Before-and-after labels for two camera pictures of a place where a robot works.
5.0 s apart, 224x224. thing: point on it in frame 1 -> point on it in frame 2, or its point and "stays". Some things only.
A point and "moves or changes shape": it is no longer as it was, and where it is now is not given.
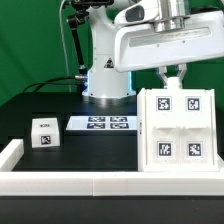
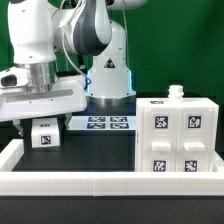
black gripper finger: [182, 69] -> [62, 121]
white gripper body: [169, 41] -> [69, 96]
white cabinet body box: [176, 129] moves or changes shape
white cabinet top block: [45, 132] stays
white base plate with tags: [104, 123] stays
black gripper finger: [162, 72] -> [24, 128]
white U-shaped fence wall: [103, 183] stays
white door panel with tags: [164, 127] moves or changes shape
